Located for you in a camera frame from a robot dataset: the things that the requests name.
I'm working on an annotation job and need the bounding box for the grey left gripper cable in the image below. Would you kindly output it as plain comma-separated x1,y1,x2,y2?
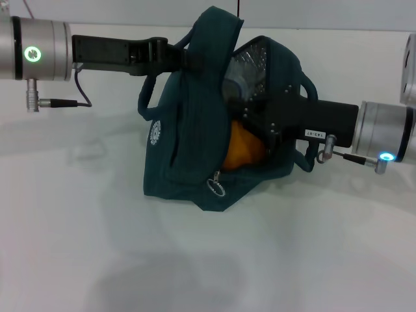
38,63,94,109

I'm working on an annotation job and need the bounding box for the orange pear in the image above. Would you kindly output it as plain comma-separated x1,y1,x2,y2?
220,120,267,172

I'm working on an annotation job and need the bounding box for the dark teal fabric lunch bag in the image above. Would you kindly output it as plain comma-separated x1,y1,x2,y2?
138,5,319,214

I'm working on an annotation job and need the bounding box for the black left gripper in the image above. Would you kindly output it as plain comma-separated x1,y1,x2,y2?
71,34,203,78

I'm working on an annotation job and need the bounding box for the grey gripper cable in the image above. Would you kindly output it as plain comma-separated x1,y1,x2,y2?
317,133,380,166
38,63,94,109

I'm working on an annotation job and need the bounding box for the clear food container blue seal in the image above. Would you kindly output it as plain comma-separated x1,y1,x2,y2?
222,58,252,99

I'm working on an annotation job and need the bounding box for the grey right gripper cable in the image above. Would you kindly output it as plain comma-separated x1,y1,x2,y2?
317,133,380,166

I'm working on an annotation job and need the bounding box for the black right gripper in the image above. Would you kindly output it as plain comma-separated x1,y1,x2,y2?
242,86,360,156

